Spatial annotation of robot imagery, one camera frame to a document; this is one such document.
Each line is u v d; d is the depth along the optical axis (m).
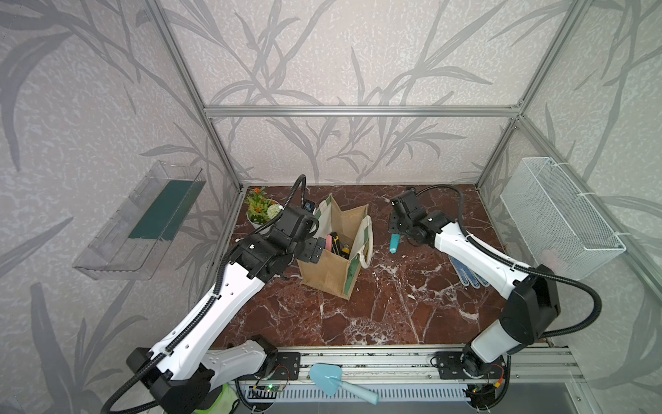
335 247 0.95
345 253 0.94
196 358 0.39
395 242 0.83
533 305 0.43
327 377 0.72
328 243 0.96
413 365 0.75
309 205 0.61
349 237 0.94
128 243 0.63
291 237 0.49
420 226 0.59
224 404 0.68
